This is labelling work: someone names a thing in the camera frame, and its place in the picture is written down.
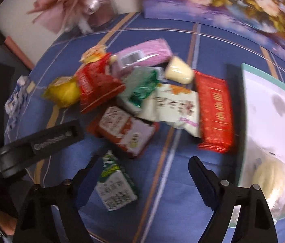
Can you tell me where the cream round cake packet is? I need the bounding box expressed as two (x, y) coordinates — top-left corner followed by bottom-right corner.
(164, 56), (195, 84)

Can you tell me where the white floral snack packet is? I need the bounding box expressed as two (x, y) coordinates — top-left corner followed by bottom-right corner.
(142, 83), (201, 138)

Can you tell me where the cream yellow snack packet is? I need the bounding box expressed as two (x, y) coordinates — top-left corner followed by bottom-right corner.
(79, 44), (109, 64)

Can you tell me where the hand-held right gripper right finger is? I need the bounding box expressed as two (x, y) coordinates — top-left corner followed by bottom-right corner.
(188, 156), (278, 243)

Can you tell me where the person's left forearm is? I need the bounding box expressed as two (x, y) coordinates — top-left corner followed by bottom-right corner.
(0, 206), (17, 237)

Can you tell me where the clear packet of cream buns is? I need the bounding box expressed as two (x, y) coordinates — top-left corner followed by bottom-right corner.
(244, 154), (285, 208)

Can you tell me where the pink flower bouquet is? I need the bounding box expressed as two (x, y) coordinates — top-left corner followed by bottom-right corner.
(27, 0), (130, 34)

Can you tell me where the green and white snack packet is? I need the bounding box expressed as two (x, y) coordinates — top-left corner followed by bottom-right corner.
(96, 150), (138, 212)

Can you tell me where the large flat red packet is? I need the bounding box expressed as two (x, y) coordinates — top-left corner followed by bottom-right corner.
(193, 69), (235, 153)

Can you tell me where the floral painting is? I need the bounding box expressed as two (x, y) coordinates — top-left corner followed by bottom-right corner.
(141, 0), (285, 64)

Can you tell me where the red and white snack packet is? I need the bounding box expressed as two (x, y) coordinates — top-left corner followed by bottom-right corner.
(87, 106), (159, 159)

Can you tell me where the pink snack packet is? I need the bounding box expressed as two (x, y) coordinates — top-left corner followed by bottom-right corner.
(111, 38), (173, 78)

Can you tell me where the blue and white wrapper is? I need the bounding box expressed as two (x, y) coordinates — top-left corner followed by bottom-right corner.
(4, 76), (35, 117)

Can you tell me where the green foil snack packet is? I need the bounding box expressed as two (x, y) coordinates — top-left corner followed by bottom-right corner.
(116, 67), (161, 114)

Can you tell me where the crinkled red snack packet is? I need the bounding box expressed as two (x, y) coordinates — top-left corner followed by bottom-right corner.
(75, 53), (126, 113)

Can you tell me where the white tray with teal rim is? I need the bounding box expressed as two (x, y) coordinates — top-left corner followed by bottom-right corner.
(227, 63), (285, 228)

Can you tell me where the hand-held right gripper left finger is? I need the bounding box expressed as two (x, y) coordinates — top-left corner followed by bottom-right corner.
(12, 154), (105, 243)

